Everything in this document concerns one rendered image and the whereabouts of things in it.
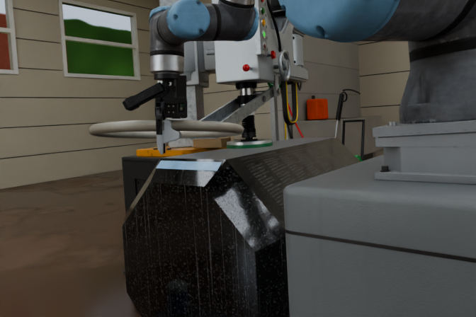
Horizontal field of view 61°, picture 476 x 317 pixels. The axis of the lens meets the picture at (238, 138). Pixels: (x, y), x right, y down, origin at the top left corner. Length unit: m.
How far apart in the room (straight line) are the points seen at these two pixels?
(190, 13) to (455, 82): 0.61
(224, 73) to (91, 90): 6.68
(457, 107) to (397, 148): 0.09
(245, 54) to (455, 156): 1.37
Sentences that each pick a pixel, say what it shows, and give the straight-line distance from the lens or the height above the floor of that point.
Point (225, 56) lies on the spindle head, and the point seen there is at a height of 1.22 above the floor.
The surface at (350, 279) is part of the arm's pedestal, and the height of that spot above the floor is 0.74.
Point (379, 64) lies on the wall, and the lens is 6.72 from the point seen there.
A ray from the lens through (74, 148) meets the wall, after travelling 8.15.
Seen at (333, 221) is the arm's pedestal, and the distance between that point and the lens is 0.51.
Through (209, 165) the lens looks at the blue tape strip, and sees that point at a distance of 1.39.
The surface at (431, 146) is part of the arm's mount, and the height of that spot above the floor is 0.89.
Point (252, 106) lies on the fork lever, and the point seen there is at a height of 0.99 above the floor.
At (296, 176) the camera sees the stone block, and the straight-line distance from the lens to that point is 1.60.
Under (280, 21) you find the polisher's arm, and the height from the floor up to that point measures 1.45.
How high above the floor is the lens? 0.94
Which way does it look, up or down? 3 degrees down
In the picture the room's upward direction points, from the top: 3 degrees counter-clockwise
